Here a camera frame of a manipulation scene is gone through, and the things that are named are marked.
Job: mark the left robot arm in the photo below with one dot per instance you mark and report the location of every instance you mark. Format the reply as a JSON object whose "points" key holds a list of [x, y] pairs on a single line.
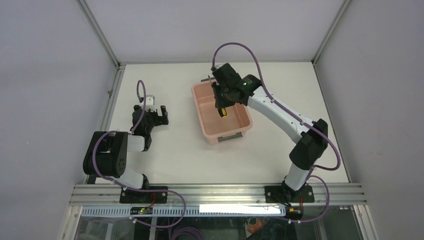
{"points": [[106, 155]]}

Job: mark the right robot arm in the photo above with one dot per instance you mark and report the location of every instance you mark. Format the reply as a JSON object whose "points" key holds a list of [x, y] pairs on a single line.
{"points": [[307, 135]]}

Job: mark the aluminium frame post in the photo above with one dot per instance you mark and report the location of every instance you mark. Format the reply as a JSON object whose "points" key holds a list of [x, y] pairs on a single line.
{"points": [[118, 68], [332, 28]]}

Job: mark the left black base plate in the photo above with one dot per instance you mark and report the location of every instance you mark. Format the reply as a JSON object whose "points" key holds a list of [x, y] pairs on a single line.
{"points": [[158, 196]]}

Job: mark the aluminium front rail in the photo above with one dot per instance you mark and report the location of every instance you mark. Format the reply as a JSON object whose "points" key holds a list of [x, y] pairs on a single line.
{"points": [[334, 194]]}

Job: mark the white slotted cable duct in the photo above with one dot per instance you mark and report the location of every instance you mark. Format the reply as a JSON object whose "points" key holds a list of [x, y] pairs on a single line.
{"points": [[203, 210]]}

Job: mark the orange object below table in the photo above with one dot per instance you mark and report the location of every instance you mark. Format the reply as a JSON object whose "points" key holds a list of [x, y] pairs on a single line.
{"points": [[255, 224]]}

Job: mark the black yellow screwdriver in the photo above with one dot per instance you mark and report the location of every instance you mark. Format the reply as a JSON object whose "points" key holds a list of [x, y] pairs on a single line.
{"points": [[222, 112]]}

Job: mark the right aluminium frame post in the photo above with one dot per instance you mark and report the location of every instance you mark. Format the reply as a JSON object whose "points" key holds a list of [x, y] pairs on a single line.
{"points": [[332, 28]]}

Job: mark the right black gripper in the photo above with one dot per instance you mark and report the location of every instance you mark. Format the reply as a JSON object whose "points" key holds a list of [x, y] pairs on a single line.
{"points": [[220, 103]]}

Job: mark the left aluminium frame post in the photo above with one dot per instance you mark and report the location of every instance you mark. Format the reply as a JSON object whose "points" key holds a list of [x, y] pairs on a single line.
{"points": [[118, 68]]}

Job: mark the pink plastic bin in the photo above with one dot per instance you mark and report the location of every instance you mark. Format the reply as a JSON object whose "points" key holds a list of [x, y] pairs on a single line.
{"points": [[215, 128]]}

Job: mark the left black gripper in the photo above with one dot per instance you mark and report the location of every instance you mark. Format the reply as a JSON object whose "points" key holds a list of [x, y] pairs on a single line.
{"points": [[159, 120]]}

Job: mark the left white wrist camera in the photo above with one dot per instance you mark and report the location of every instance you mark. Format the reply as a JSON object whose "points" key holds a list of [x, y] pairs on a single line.
{"points": [[148, 103]]}

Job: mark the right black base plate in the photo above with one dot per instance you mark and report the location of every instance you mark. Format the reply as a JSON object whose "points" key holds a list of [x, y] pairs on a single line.
{"points": [[285, 195]]}

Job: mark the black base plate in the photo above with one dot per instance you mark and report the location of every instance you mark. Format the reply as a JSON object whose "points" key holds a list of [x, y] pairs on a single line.
{"points": [[158, 196], [285, 195]]}

